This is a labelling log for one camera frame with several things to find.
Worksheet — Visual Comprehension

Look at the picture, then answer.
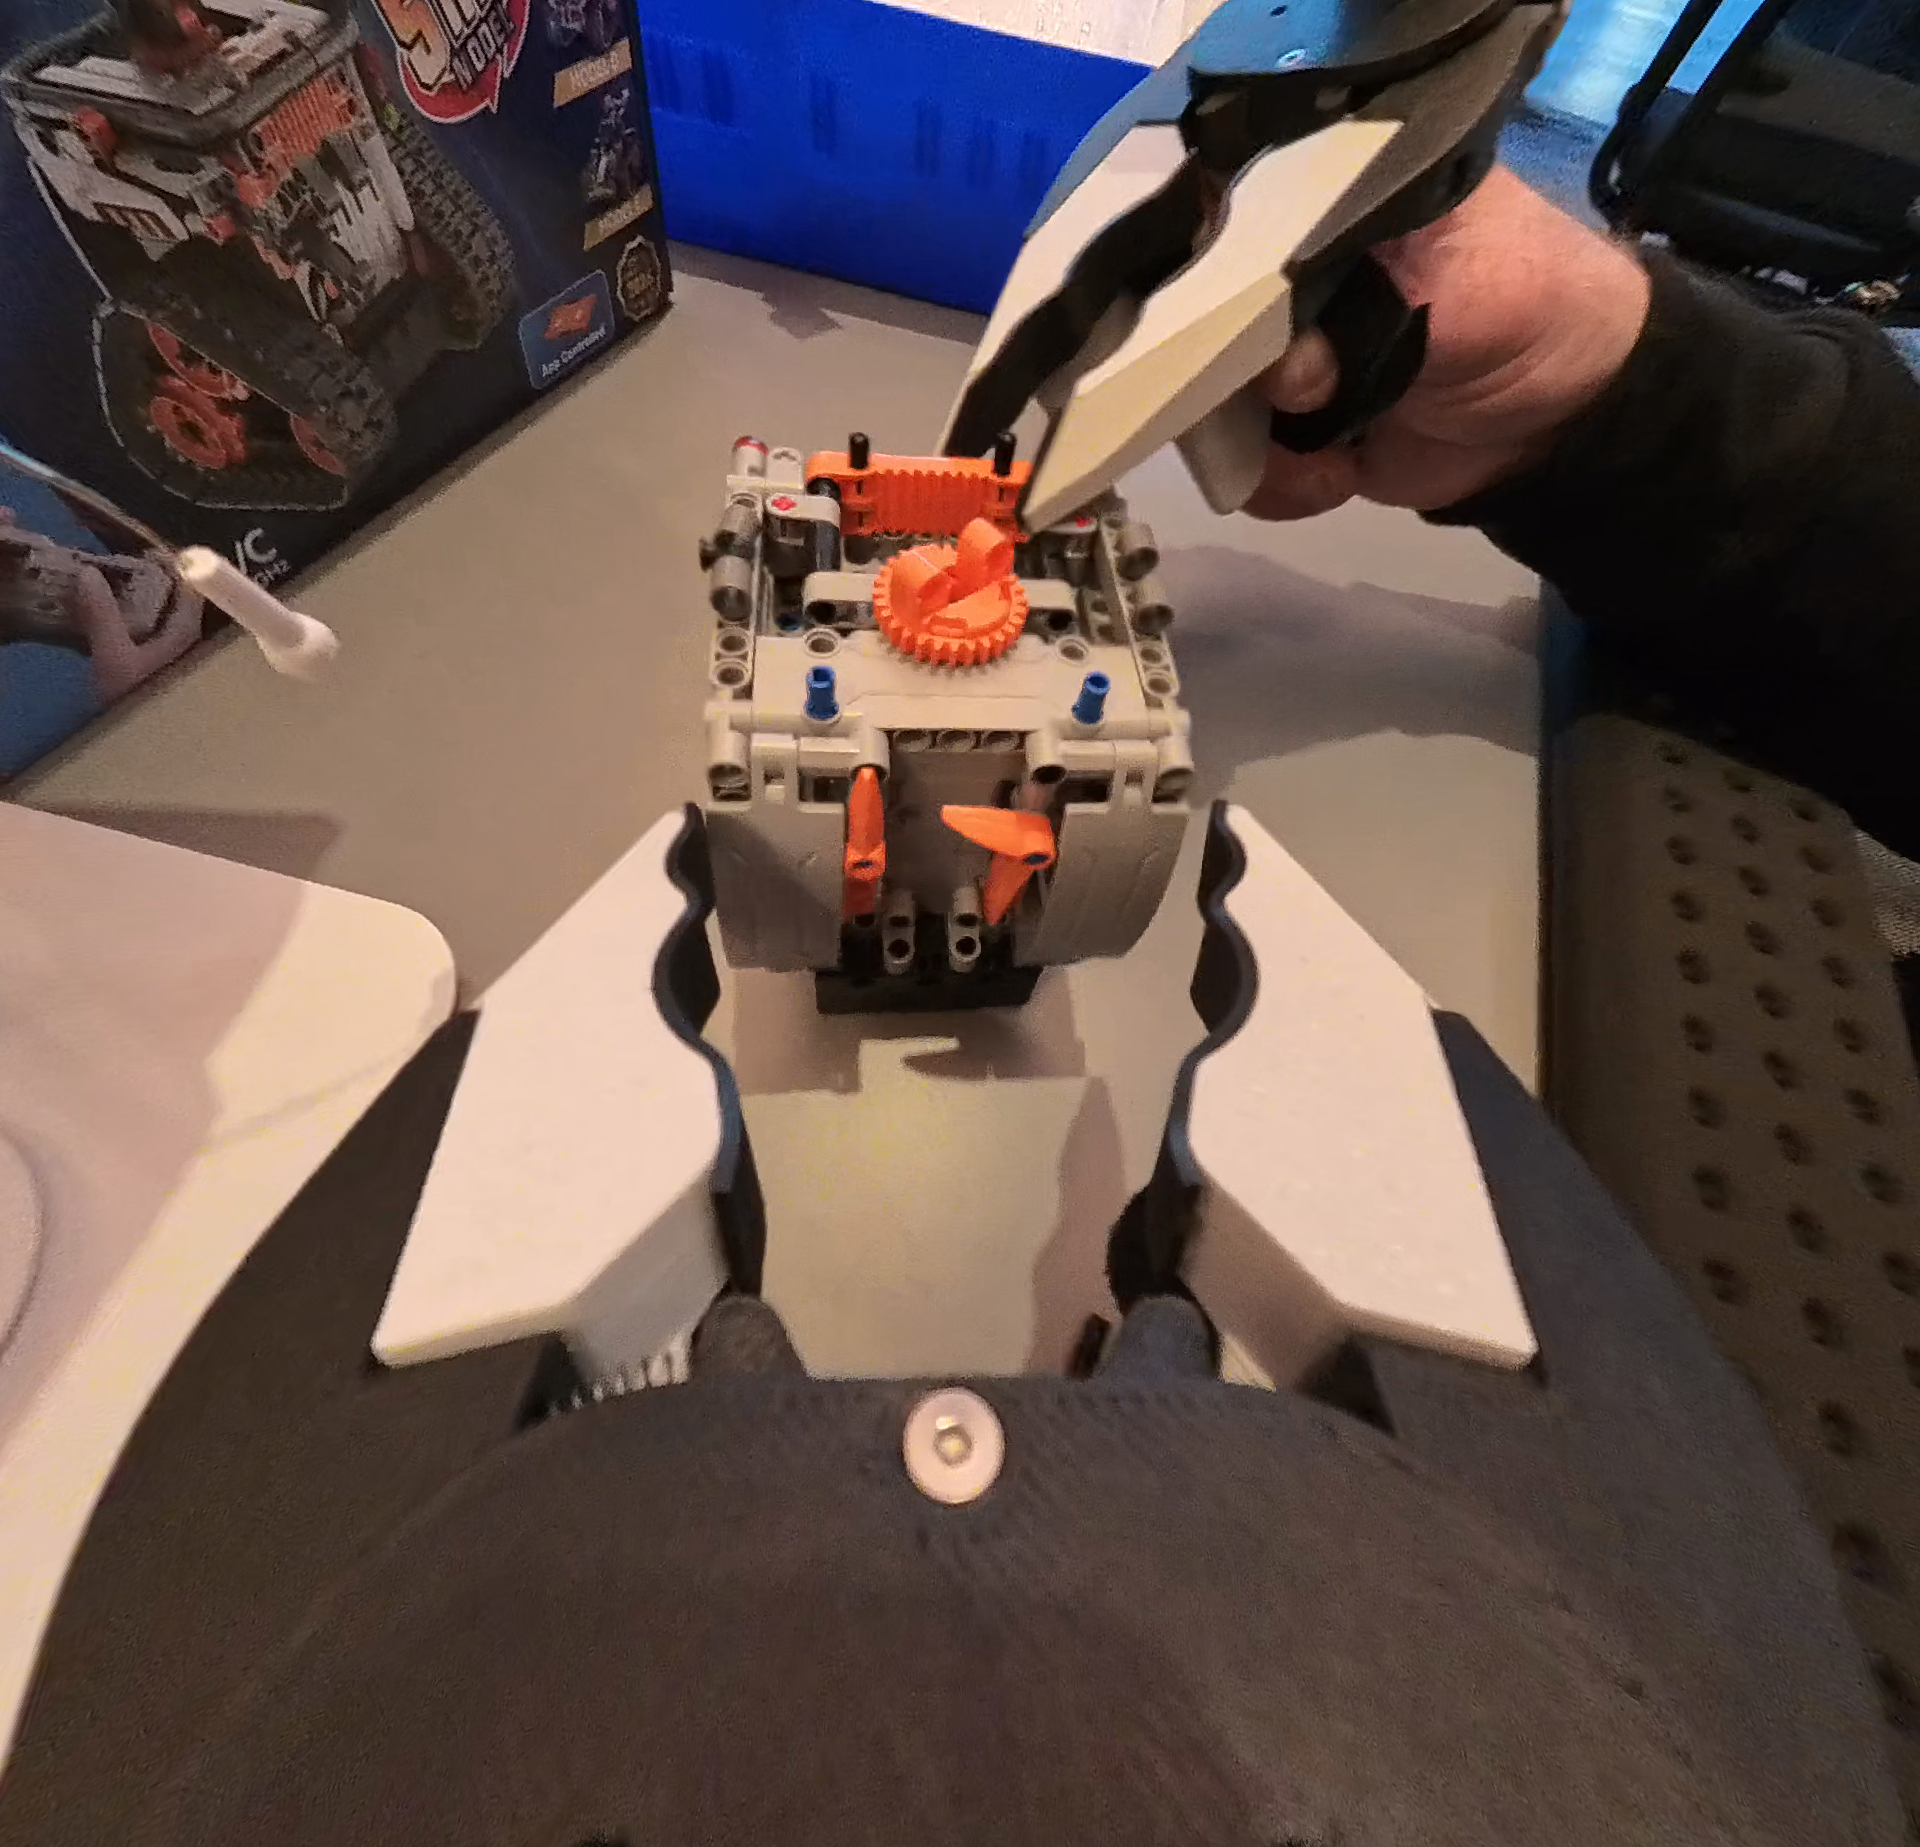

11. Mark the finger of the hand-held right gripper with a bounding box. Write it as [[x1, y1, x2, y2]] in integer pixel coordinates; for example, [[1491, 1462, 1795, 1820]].
[[1027, 119, 1410, 534], [937, 119, 1217, 457]]

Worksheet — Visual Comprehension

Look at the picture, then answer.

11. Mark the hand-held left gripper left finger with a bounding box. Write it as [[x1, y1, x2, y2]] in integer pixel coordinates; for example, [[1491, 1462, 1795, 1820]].
[[369, 804, 768, 1378]]

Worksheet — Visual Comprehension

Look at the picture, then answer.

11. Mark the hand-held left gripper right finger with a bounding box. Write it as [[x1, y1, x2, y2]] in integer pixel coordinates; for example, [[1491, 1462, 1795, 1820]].
[[1110, 802, 1547, 1395]]

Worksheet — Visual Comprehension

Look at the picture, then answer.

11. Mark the grey orange toy block model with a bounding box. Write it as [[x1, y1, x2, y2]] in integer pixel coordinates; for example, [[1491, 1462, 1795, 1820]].
[[697, 429, 1202, 1015]]

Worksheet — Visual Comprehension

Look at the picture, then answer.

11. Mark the person's right forearm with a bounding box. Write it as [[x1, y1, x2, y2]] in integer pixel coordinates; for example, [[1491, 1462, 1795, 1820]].
[[1445, 249, 1920, 859]]

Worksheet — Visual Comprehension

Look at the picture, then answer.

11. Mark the person's right hand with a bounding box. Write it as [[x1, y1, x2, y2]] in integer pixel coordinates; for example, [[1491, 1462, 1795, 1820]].
[[1249, 175, 1654, 524]]

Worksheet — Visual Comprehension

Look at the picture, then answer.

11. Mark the blue plastic bin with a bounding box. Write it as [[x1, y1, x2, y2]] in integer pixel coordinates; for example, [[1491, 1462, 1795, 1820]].
[[626, 0, 1209, 316]]

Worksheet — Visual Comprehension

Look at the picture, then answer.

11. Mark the dark perforated pad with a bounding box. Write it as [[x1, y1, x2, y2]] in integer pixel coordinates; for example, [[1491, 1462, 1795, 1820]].
[[1542, 706, 1920, 1743]]

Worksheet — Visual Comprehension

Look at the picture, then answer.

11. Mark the black office chair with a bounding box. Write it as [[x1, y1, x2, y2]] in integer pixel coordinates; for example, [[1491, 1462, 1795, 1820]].
[[1587, 0, 1920, 330]]

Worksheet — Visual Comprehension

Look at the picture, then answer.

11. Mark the blue robot kit box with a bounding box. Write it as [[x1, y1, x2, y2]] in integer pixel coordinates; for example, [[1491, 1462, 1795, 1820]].
[[0, 0, 672, 785]]

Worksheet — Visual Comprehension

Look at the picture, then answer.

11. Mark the metal page holder wire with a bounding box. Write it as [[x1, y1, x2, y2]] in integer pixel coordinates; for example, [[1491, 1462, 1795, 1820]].
[[0, 435, 343, 682]]

